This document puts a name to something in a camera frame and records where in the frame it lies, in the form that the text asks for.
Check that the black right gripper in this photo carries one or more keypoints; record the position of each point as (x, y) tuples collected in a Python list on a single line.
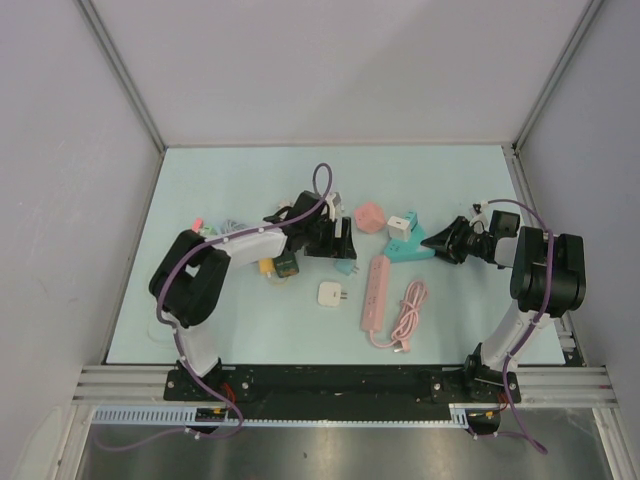
[(444, 241)]

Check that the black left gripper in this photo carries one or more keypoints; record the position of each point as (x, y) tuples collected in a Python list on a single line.
[(335, 247)]

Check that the pink cube socket adapter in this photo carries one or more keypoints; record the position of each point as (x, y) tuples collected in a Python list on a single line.
[(369, 218)]

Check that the white charger plug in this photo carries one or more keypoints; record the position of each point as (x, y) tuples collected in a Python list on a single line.
[(330, 294)]

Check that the dark green charger block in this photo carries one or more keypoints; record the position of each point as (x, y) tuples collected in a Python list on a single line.
[(286, 265)]

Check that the teal power strip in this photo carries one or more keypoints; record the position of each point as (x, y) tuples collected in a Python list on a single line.
[(398, 251)]

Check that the pink power strip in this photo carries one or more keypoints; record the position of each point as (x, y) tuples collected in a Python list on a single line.
[(375, 299)]

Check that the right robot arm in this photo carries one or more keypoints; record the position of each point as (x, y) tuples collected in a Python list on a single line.
[(548, 279)]

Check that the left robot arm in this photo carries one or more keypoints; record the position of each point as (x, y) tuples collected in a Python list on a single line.
[(190, 279)]

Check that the yellow plug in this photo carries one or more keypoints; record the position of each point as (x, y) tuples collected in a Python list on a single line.
[(266, 267)]

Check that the red pink plug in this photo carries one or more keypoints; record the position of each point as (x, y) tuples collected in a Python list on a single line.
[(197, 225)]

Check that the green small adapter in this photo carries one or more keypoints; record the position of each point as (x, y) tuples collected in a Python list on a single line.
[(208, 231)]

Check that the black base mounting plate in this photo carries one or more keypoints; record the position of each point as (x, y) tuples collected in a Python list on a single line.
[(320, 382)]

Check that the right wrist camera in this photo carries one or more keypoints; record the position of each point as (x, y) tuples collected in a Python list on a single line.
[(479, 214)]

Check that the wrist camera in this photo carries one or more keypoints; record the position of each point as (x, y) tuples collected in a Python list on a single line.
[(479, 214), (335, 209)]

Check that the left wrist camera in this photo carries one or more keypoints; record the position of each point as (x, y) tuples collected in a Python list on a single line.
[(335, 209)]

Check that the blue cable duct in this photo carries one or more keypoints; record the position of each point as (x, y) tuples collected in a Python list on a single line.
[(425, 416)]

